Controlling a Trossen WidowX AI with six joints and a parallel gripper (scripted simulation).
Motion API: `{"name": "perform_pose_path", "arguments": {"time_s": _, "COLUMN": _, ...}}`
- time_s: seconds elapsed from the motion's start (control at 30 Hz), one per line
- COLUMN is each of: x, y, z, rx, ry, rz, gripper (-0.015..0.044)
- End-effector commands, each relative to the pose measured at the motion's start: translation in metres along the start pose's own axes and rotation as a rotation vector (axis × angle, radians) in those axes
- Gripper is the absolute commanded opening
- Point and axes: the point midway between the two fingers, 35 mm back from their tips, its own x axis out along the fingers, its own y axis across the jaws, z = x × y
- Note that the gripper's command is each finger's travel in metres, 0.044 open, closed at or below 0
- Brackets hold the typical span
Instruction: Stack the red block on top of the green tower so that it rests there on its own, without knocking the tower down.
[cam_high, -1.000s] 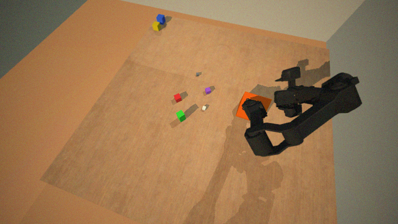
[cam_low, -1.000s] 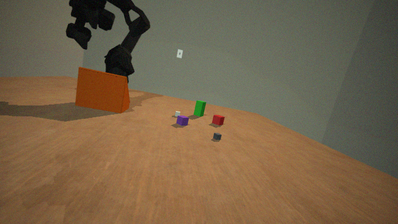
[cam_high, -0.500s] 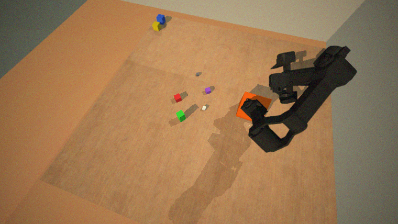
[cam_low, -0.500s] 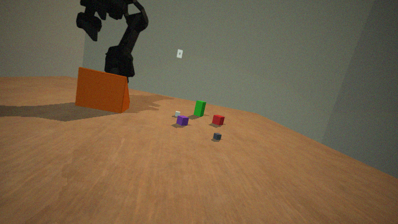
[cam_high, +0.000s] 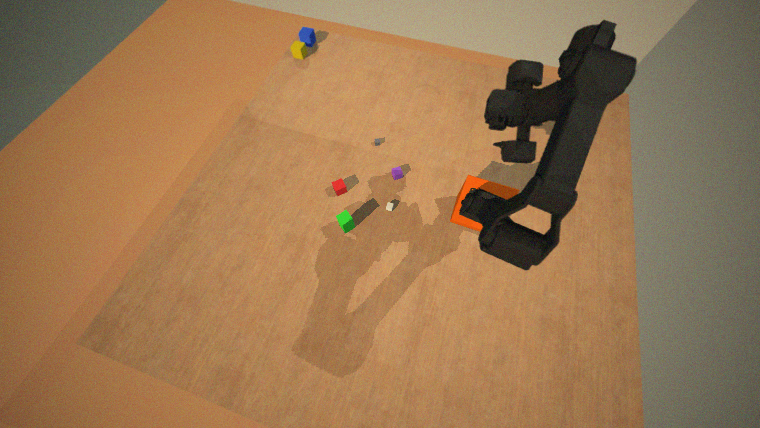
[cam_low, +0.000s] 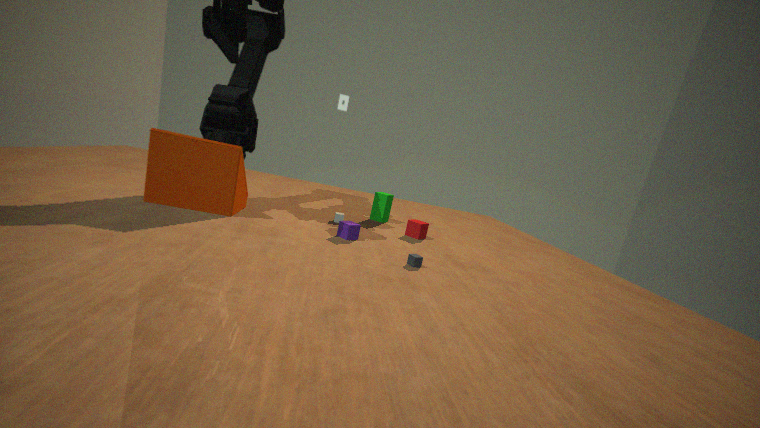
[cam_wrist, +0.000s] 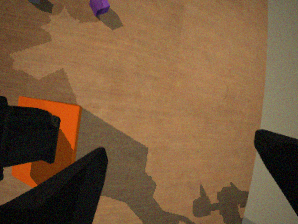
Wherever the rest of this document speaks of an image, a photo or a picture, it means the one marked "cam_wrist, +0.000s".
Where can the purple cube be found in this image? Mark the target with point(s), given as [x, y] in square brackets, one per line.
[99, 6]

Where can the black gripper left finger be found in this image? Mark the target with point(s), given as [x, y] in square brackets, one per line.
[70, 197]

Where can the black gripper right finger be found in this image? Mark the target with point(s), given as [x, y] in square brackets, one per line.
[280, 155]

